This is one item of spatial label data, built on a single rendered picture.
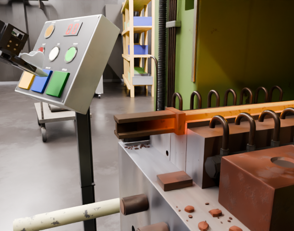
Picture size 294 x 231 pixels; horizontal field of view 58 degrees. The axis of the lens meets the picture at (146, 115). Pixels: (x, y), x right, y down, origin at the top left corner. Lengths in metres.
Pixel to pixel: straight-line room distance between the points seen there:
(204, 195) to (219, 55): 0.39
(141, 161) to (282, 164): 0.23
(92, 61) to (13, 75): 8.38
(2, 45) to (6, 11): 8.43
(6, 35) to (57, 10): 8.18
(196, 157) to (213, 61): 0.33
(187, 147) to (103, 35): 0.49
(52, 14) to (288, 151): 8.66
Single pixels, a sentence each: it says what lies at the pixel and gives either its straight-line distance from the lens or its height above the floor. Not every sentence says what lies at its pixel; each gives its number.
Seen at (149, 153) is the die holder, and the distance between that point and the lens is 0.51.
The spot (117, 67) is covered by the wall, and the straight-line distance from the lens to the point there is 8.83.
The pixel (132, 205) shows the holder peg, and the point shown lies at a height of 0.88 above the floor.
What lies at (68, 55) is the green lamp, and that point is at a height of 1.09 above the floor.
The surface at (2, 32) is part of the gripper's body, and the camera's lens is 0.73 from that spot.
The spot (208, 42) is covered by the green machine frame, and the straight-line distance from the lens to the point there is 0.66.
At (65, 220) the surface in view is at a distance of 0.86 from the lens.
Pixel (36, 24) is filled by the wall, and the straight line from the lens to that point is 8.93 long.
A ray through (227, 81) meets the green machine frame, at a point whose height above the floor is 1.03.
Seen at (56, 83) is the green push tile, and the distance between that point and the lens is 0.81.
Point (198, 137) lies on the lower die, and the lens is 0.38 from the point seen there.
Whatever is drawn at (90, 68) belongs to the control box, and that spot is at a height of 1.05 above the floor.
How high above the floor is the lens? 1.11
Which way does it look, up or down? 14 degrees down
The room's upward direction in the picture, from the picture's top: straight up
